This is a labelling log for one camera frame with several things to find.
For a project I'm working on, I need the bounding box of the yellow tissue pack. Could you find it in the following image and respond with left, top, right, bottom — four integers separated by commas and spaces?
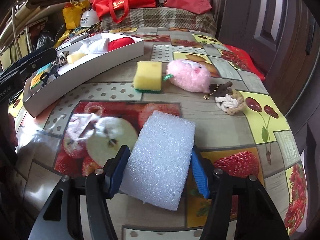
30, 63, 52, 89

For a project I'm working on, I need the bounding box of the leopard print scrunchie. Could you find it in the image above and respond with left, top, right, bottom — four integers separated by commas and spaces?
52, 51, 69, 67

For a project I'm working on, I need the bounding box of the white foam block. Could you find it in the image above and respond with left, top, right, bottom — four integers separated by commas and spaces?
120, 111, 195, 211

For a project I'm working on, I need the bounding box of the red plush apple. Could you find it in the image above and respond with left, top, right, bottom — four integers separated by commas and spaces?
107, 37, 135, 51

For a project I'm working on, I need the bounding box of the braided rope toy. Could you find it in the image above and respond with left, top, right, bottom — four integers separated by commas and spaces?
209, 81, 246, 115

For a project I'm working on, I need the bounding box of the yellow sponge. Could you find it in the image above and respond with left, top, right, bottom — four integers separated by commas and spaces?
133, 61, 162, 92

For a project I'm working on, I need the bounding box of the pink plush pig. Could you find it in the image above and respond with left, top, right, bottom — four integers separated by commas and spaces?
166, 59, 211, 94

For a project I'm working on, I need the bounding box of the white cardboard tray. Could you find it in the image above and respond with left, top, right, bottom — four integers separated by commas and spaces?
23, 33, 144, 117

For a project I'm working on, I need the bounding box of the yellow shopping bag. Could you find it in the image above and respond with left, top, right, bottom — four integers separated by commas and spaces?
62, 0, 90, 30

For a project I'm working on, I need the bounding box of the white safety helmet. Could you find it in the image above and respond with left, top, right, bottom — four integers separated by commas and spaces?
80, 9, 100, 28

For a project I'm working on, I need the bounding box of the red tote bag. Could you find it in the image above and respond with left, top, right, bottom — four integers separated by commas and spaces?
92, 0, 156, 23

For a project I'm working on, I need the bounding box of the fruit pattern tablecloth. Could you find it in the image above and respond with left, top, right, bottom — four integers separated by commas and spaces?
10, 28, 308, 239

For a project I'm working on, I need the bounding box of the plaid blanket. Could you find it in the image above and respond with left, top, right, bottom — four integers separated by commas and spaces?
100, 7, 217, 35

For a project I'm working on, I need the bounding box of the brown wooden door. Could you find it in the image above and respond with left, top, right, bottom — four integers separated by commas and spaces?
264, 0, 319, 115

